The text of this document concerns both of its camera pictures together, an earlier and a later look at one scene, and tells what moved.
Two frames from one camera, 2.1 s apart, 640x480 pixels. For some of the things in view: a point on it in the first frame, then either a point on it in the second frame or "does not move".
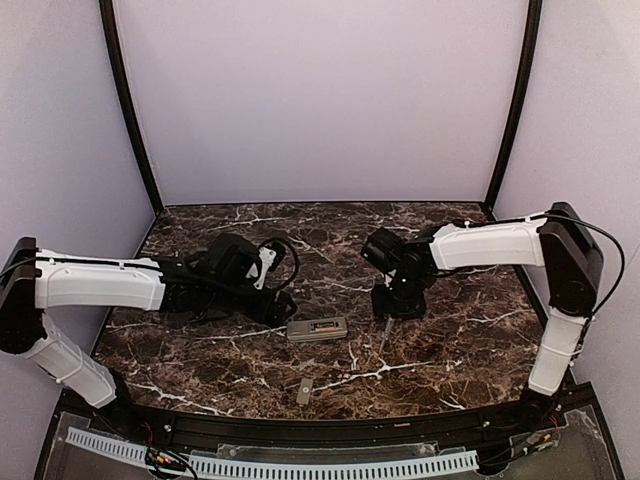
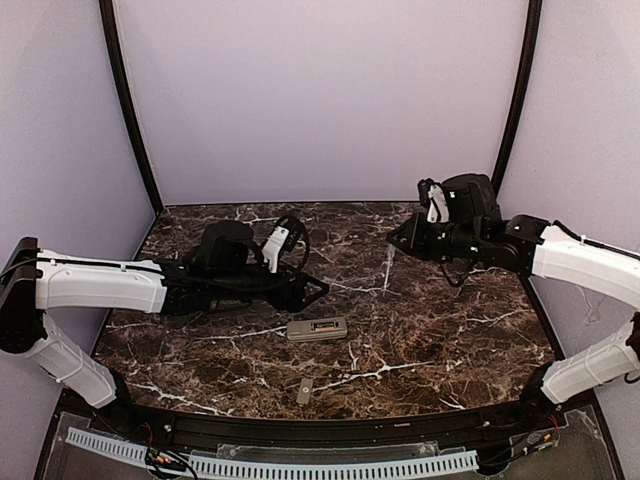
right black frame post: x=533 y=15 does not move
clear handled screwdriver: x=388 y=321 -> x=390 y=255
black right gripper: x=397 y=305 -> x=418 y=236
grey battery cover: x=304 y=391 does not move
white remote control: x=317 y=329 does not move
